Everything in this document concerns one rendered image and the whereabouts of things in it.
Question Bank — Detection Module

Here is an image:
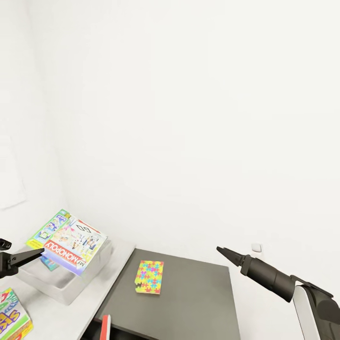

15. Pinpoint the board game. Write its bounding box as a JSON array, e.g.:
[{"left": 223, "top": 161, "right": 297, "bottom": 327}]
[
  {"left": 25, "top": 209, "right": 108, "bottom": 277},
  {"left": 0, "top": 288, "right": 34, "bottom": 340},
  {"left": 40, "top": 255, "right": 59, "bottom": 271}
]

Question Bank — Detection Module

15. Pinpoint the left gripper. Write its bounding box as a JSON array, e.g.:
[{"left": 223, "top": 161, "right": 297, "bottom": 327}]
[{"left": 0, "top": 248, "right": 45, "bottom": 279}]

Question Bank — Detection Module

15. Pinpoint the jigsaw puzzle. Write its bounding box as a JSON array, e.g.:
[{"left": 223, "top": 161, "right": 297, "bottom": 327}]
[{"left": 135, "top": 261, "right": 164, "bottom": 294}]

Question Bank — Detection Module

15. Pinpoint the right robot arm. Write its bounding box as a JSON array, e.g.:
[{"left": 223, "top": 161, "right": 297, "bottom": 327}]
[{"left": 217, "top": 243, "right": 340, "bottom": 340}]

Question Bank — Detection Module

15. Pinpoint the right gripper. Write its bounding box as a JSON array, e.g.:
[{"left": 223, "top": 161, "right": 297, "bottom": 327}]
[{"left": 217, "top": 246, "right": 278, "bottom": 291}]

